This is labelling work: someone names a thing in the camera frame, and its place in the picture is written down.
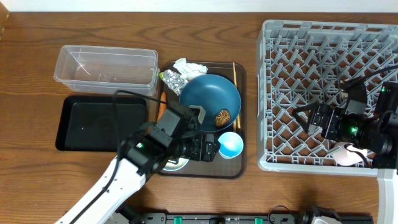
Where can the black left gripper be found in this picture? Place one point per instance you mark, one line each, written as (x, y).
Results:
(200, 154)

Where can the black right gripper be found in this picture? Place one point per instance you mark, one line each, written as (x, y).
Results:
(331, 114)

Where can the light blue cup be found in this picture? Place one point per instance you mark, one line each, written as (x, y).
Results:
(231, 145)

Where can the brown round bread piece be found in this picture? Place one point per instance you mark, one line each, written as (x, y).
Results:
(222, 118)

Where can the light blue rice bowl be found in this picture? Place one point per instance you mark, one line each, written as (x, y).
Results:
(175, 164)

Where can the dark blue plate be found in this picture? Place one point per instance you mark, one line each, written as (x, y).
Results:
(213, 93)

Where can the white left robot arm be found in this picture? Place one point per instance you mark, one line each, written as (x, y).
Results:
(177, 134)

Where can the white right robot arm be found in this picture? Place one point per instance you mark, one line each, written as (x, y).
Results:
(350, 124)

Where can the grey dishwasher rack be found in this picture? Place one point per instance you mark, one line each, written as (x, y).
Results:
(303, 62)

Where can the black waste tray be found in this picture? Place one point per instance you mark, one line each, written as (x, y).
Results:
(87, 122)

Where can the brown serving tray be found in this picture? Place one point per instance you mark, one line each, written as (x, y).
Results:
(221, 168)

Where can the orange carrot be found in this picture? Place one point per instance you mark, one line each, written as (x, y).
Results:
(162, 106)

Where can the crumpled foil wrapper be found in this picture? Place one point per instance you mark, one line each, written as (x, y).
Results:
(173, 80)

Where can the wooden chopstick right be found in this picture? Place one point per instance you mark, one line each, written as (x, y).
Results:
(238, 121)

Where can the wooden chopstick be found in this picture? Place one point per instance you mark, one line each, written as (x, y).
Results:
(234, 78)
(238, 121)

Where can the crumpled white paper napkin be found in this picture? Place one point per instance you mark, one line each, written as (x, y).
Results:
(188, 70)

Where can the wooden chopstick left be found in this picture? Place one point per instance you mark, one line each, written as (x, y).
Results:
(234, 78)

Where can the clear plastic bin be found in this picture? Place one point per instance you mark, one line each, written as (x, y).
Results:
(103, 70)

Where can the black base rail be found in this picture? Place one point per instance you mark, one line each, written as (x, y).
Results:
(314, 214)

